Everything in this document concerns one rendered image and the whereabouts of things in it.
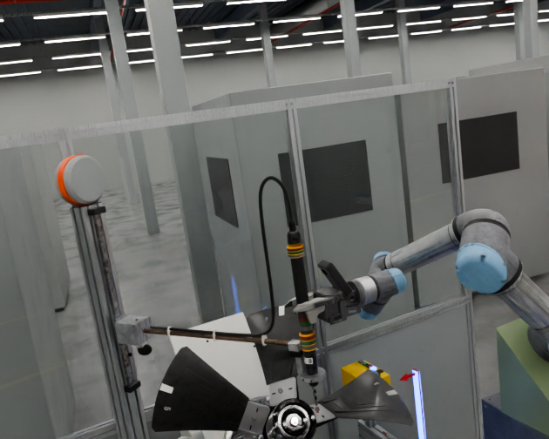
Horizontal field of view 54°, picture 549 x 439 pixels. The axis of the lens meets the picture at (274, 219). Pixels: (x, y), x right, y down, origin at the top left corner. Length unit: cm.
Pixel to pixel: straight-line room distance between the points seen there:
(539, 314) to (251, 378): 86
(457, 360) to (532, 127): 340
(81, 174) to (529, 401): 149
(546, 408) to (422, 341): 106
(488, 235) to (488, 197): 420
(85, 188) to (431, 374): 186
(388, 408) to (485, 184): 412
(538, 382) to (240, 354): 88
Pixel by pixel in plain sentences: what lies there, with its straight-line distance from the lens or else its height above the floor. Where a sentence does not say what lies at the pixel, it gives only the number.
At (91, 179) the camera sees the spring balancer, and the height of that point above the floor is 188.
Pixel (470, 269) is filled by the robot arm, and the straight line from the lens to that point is 138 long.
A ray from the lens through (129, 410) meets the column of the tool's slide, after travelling 199.
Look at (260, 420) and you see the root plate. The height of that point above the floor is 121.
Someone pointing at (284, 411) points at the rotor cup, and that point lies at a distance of 149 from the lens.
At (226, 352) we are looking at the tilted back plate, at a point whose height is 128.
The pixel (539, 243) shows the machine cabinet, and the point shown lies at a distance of 610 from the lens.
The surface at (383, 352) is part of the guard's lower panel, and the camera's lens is 260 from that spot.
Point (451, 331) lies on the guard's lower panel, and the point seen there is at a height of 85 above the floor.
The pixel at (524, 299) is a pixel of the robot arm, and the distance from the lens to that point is 147.
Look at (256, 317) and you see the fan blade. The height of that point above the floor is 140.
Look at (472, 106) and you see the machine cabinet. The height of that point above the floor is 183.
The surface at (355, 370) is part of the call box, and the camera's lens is 202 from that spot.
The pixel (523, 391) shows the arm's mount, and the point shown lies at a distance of 182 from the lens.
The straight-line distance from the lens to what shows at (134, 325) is 178.
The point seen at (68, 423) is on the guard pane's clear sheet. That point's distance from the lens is 214.
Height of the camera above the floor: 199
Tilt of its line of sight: 11 degrees down
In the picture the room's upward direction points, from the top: 8 degrees counter-clockwise
